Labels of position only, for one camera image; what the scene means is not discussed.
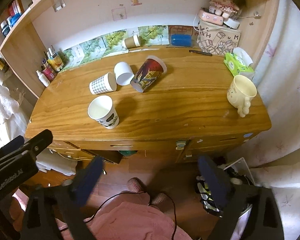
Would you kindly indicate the cream ceramic mug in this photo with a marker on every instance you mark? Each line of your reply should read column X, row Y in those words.
column 240, row 94

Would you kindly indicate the black pen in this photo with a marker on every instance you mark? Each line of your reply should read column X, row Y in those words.
column 200, row 52

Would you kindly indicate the wooden desk with shelves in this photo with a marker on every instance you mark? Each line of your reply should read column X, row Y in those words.
column 177, row 104

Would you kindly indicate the plain white paper cup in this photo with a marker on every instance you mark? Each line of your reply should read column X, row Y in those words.
column 123, row 73

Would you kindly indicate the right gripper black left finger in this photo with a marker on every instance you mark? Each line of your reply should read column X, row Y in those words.
column 39, row 221

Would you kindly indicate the yellow printed can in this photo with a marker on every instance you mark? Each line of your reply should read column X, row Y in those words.
column 55, row 61

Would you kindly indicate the green tissue pack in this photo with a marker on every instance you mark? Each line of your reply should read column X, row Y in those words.
column 239, row 63

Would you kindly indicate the blue plastic case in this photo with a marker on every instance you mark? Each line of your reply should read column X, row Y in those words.
column 181, row 40

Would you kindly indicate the brown sleeve paper cup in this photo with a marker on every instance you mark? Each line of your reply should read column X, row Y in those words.
column 132, row 42

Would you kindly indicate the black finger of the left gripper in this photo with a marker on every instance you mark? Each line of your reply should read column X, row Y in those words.
column 12, row 146
column 29, row 150

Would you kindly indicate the red illustrated tall cup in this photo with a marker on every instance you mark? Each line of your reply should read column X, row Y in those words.
column 151, row 69

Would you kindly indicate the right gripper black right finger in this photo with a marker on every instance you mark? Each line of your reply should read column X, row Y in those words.
column 264, row 221

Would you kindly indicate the pink rounded box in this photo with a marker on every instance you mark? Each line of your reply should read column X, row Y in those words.
column 206, row 16

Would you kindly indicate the grey checked paper cup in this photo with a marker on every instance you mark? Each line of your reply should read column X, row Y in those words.
column 104, row 84

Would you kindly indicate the white panda paper cup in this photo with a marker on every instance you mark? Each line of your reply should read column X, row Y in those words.
column 103, row 111

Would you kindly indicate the dark bottle on shelf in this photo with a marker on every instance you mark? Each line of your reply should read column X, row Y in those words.
column 5, row 28

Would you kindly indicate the green leaf folded calendar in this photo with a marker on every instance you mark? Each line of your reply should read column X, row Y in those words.
column 112, row 44

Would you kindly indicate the letter print fabric bag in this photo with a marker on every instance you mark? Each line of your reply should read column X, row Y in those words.
column 216, row 39

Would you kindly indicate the white spray bottle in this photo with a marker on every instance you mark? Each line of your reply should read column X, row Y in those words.
column 44, row 80

